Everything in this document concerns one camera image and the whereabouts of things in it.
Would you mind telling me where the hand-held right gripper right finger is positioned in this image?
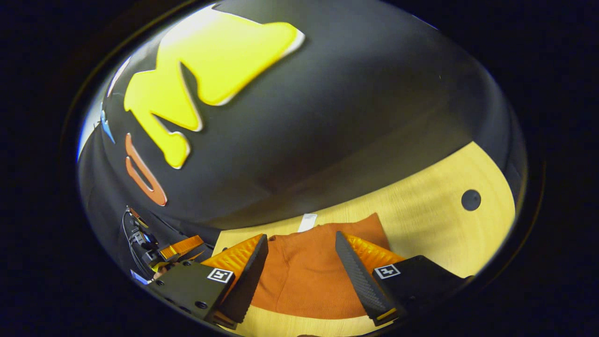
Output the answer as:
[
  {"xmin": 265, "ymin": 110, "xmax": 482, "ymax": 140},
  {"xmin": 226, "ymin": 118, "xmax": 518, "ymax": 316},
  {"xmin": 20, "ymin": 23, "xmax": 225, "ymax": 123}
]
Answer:
[{"xmin": 335, "ymin": 231, "xmax": 474, "ymax": 327}]

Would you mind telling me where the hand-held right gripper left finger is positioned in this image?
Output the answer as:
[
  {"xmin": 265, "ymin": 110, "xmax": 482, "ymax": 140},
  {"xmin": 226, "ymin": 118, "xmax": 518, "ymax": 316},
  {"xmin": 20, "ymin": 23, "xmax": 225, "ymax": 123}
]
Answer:
[{"xmin": 151, "ymin": 233, "xmax": 270, "ymax": 330}]

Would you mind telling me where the orange ribbed cardigan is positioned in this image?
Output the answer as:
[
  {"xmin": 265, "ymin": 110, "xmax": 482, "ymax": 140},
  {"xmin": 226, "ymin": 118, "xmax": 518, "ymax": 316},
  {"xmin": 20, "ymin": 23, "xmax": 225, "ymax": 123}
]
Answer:
[{"xmin": 250, "ymin": 213, "xmax": 391, "ymax": 320}]

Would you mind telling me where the black table cable hole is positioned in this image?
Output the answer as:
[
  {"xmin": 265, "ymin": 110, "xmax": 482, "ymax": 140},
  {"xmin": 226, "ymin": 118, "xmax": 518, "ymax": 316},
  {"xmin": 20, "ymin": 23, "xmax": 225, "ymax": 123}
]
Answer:
[{"xmin": 461, "ymin": 189, "xmax": 482, "ymax": 212}]

